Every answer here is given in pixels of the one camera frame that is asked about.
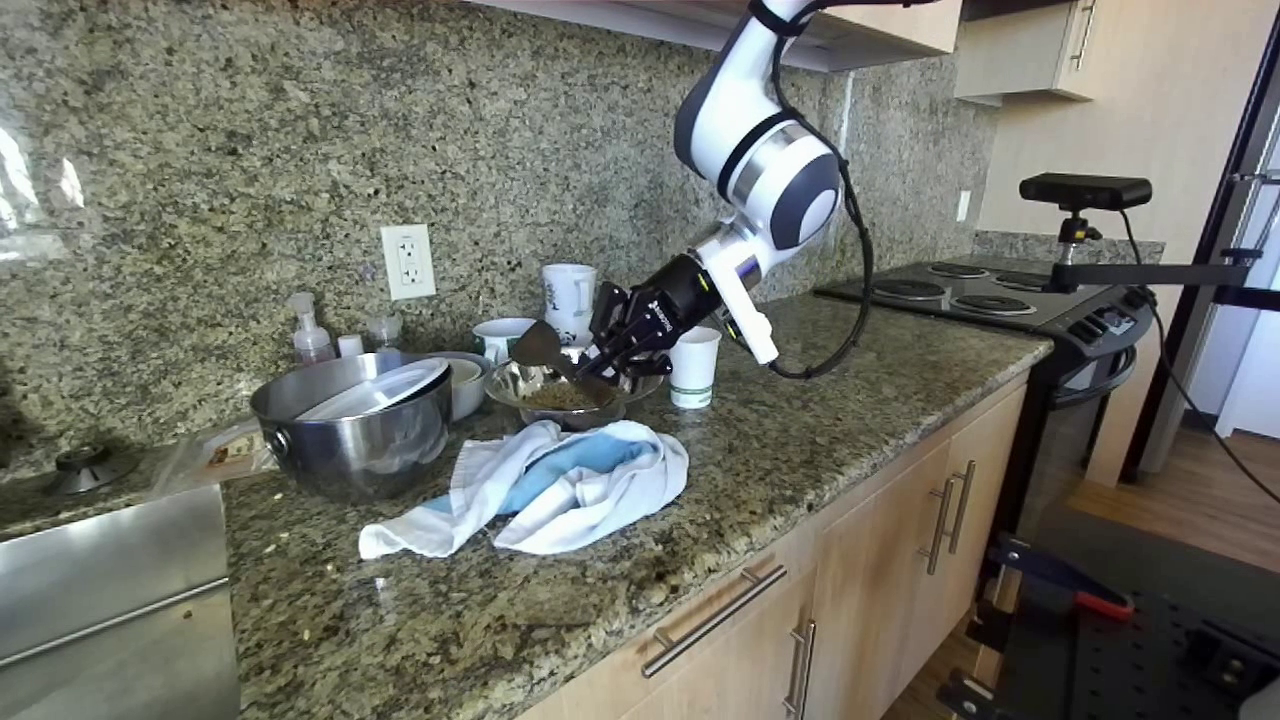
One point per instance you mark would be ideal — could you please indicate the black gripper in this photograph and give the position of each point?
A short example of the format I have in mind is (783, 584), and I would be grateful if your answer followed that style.
(654, 310)

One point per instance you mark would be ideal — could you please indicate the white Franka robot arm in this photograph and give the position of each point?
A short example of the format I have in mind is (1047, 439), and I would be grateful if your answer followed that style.
(765, 152)

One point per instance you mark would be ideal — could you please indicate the brown food in bowl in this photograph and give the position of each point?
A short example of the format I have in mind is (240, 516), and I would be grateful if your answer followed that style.
(562, 399)

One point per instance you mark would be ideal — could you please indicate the white paper cup green band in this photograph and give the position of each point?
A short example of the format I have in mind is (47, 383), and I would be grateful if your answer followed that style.
(693, 365)

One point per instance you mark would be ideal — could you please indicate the green and white mug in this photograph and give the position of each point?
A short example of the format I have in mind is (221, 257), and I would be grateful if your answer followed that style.
(502, 338)

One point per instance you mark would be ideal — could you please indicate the white and blue cloth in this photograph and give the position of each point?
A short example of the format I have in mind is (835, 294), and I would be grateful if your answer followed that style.
(562, 485)

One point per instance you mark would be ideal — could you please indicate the large stainless steel pot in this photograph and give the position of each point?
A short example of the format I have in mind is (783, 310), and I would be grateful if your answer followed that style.
(360, 424)

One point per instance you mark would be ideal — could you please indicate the clear soap dispenser bottle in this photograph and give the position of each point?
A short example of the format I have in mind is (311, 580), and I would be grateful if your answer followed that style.
(311, 335)

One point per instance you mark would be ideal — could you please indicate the black electric cooktop range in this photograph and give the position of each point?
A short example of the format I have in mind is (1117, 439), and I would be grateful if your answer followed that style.
(986, 301)

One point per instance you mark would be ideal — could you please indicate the light wood upper cabinet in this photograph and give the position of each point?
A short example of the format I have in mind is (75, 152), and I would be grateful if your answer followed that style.
(825, 26)

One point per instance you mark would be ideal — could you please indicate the stainless steel sink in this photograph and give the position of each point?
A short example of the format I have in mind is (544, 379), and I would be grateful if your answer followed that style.
(104, 584)

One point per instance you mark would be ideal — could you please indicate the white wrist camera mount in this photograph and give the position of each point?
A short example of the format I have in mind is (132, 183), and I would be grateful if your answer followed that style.
(744, 301)

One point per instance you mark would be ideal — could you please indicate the white wall power outlet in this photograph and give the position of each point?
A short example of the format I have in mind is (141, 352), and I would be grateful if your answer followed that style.
(408, 263)

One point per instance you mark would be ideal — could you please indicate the small white wall plate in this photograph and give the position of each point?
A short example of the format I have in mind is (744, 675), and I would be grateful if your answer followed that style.
(962, 205)

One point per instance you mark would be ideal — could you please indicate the black camera on stand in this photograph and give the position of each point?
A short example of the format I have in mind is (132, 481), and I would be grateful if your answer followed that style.
(1084, 190)

